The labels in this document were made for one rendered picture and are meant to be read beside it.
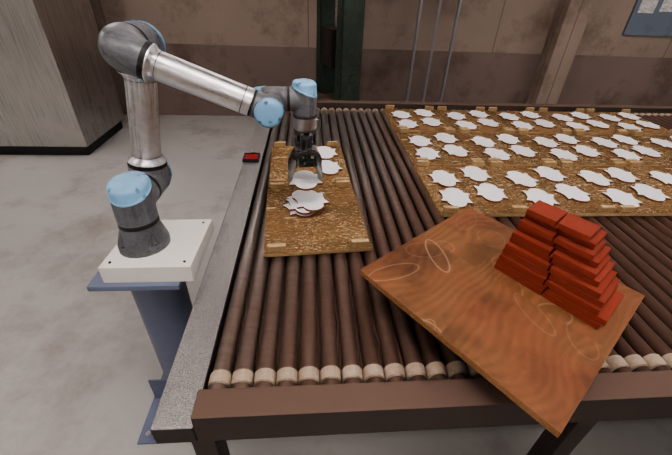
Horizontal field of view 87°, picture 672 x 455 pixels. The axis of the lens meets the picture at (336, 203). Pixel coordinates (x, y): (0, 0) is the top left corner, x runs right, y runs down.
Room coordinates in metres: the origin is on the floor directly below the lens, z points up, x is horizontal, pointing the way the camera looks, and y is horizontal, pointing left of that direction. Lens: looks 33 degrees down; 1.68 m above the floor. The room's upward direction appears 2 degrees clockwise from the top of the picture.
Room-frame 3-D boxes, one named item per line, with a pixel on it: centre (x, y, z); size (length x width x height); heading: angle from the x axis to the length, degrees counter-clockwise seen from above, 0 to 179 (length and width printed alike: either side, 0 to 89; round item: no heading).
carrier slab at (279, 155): (1.48, 0.14, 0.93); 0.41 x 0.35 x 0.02; 8
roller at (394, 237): (1.42, -0.17, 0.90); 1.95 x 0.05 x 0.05; 5
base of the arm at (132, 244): (0.88, 0.61, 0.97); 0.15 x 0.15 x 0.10
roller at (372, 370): (1.41, -0.02, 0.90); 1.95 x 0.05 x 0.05; 5
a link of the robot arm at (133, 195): (0.89, 0.61, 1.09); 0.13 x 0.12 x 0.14; 7
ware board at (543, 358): (0.65, -0.42, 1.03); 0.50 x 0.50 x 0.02; 41
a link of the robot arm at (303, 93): (1.10, 0.11, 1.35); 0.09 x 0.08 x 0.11; 97
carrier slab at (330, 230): (1.07, 0.08, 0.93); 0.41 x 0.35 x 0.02; 9
